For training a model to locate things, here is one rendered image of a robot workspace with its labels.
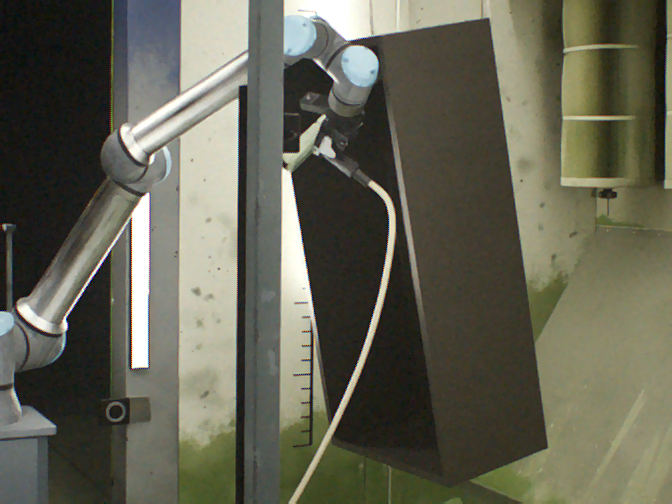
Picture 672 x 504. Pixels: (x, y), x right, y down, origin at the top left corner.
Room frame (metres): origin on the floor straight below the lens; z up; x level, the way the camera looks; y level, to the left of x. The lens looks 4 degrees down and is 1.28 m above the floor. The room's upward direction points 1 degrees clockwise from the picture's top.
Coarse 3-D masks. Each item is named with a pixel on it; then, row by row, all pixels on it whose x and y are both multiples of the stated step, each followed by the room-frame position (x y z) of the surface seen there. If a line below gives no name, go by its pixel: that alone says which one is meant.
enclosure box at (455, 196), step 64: (384, 64) 3.11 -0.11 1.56; (448, 64) 3.21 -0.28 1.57; (384, 128) 3.79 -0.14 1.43; (448, 128) 3.21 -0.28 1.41; (320, 192) 3.70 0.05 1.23; (448, 192) 3.21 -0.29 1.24; (512, 192) 3.32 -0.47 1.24; (320, 256) 3.71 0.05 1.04; (384, 256) 3.83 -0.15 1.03; (448, 256) 3.21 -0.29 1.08; (512, 256) 3.33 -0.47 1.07; (320, 320) 3.71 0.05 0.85; (384, 320) 3.83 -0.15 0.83; (448, 320) 3.22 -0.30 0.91; (512, 320) 3.33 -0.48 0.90; (384, 384) 3.83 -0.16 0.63; (448, 384) 3.22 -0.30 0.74; (512, 384) 3.33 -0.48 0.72; (384, 448) 3.62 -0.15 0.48; (448, 448) 3.22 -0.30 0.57; (512, 448) 3.34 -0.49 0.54
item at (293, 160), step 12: (312, 132) 3.18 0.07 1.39; (312, 144) 3.17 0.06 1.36; (288, 156) 3.12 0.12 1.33; (300, 156) 3.13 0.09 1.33; (324, 156) 3.20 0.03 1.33; (336, 156) 3.17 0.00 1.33; (288, 168) 3.14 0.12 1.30; (348, 168) 3.16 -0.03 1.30; (360, 168) 3.17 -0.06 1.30; (360, 180) 3.16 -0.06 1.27
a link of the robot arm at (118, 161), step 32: (288, 32) 2.81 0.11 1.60; (320, 32) 2.86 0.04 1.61; (224, 64) 2.91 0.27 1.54; (288, 64) 2.86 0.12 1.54; (192, 96) 2.92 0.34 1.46; (224, 96) 2.90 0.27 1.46; (128, 128) 2.99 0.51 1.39; (160, 128) 2.95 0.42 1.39; (192, 128) 2.97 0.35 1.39; (128, 160) 2.98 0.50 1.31
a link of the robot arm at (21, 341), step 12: (0, 312) 3.19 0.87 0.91; (0, 324) 3.09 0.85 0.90; (12, 324) 3.14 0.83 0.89; (0, 336) 3.09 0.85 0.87; (12, 336) 3.14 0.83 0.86; (24, 336) 3.19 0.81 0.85; (0, 348) 3.09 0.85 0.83; (12, 348) 3.13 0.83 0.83; (24, 348) 3.18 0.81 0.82; (0, 360) 3.09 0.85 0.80; (12, 360) 3.13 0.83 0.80; (24, 360) 3.19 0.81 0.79; (0, 372) 3.09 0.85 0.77; (12, 372) 3.14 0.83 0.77; (0, 384) 3.09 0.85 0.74
